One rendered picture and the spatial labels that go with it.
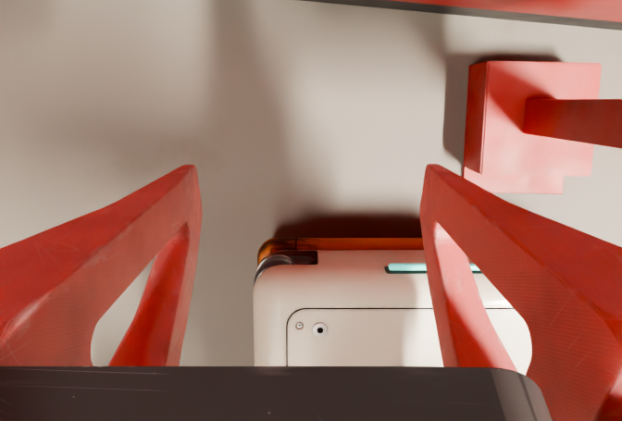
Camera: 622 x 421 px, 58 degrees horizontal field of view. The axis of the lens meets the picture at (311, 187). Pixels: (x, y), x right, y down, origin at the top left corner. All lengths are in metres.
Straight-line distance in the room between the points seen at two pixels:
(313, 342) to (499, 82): 0.55
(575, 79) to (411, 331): 0.52
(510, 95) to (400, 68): 0.22
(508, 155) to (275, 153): 0.44
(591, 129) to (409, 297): 0.36
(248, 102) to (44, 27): 0.42
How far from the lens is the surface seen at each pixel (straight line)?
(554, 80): 1.09
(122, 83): 1.18
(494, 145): 1.05
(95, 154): 1.20
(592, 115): 0.84
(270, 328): 0.92
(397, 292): 0.90
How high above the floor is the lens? 1.12
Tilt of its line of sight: 81 degrees down
